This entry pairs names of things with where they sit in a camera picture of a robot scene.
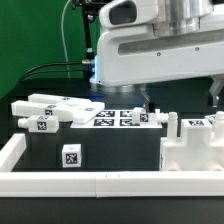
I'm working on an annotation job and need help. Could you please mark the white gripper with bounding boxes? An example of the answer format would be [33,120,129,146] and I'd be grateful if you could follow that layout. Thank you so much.
[96,16,224,113]

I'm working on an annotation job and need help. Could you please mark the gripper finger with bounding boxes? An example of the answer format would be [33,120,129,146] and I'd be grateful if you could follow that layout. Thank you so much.
[209,75,224,107]

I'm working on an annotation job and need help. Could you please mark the white chair seat block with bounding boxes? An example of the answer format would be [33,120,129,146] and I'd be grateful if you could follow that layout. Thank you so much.
[159,111,224,171]

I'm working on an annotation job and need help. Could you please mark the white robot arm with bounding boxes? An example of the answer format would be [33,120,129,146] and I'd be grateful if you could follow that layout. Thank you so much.
[95,0,224,106]

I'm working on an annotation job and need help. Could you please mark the white rear chair bar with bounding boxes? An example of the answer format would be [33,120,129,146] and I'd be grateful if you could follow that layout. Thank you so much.
[28,94,91,106]

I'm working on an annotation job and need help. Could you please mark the white long chair bar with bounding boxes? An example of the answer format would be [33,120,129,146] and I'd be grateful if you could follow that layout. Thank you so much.
[11,100,73,122]

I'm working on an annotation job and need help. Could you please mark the white tagged cube right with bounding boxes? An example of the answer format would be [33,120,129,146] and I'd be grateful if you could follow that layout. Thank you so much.
[205,114,216,123]

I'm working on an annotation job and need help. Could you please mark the white marker sheet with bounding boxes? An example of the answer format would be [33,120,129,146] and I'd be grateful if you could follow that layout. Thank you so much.
[71,110,162,128]

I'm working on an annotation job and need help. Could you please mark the white tagged cube nut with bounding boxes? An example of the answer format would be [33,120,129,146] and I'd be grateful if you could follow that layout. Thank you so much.
[62,144,82,168]

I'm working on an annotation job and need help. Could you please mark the black cables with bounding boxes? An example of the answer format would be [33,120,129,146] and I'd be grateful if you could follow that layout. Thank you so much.
[19,59,93,83]

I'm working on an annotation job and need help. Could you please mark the white U-shaped boundary frame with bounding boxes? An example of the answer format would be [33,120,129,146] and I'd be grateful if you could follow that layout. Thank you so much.
[0,133,224,197]

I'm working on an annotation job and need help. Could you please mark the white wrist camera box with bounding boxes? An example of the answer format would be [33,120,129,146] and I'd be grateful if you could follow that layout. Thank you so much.
[99,0,158,31]

